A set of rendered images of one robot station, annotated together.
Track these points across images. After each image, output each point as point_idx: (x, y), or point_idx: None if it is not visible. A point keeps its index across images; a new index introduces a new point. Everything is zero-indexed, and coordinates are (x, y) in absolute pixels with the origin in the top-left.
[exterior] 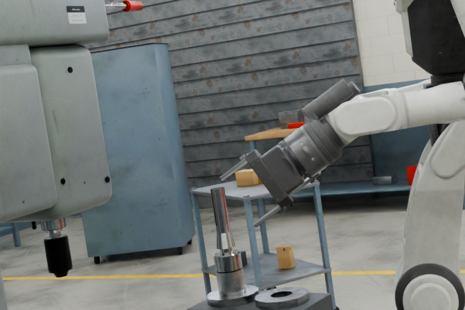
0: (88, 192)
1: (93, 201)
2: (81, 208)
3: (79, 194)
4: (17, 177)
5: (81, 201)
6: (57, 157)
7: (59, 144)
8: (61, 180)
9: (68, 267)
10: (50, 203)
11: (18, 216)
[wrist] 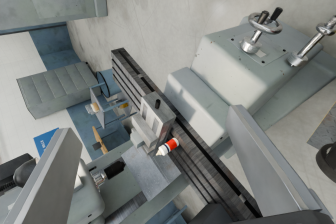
0: (96, 214)
1: (101, 208)
2: (103, 207)
3: (96, 215)
4: None
5: (100, 212)
6: None
7: None
8: (89, 223)
9: (122, 171)
10: (101, 222)
11: (103, 220)
